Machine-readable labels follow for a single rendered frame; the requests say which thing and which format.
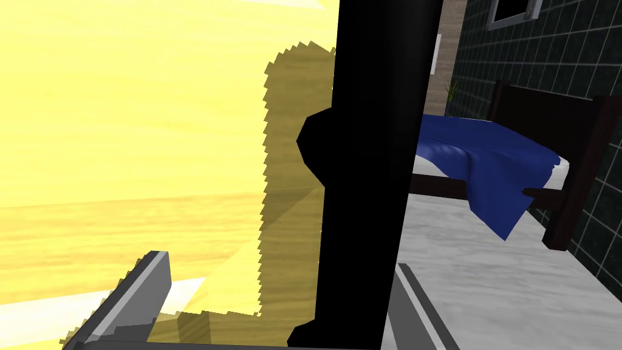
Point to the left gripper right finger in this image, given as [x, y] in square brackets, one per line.
[413, 321]

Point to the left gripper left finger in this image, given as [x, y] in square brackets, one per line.
[136, 296]

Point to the yellow wooden door leaf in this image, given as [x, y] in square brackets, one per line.
[121, 121]

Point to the dark bed with blue blanket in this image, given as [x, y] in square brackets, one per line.
[486, 155]

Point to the grey framed window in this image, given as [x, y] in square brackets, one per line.
[510, 8]

